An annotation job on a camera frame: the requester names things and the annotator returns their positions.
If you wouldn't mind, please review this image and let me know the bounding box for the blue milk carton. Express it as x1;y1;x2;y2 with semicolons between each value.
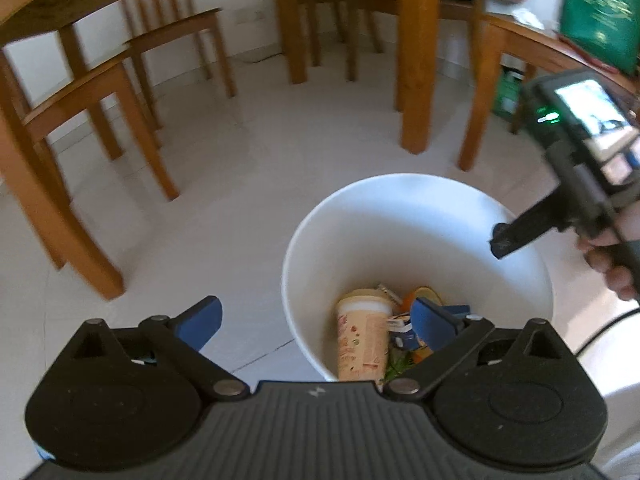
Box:
387;306;471;351

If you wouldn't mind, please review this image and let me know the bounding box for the orange peel half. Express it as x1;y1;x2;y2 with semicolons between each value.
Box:
398;286;444;314

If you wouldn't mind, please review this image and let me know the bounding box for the beige paper cup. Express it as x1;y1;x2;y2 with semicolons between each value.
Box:
336;288;395;386

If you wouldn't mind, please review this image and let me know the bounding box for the white plastic waste bin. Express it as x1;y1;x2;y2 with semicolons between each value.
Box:
281;174;554;382

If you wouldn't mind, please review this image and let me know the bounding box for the person right hand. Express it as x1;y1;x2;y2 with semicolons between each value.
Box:
576;203;640;301

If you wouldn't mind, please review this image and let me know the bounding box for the green book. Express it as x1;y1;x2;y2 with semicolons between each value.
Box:
560;0;639;75

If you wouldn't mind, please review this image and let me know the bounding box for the wooden chair near left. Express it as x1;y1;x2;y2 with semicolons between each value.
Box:
0;6;239;302

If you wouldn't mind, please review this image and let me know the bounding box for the wooden table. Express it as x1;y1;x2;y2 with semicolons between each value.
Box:
1;0;639;171

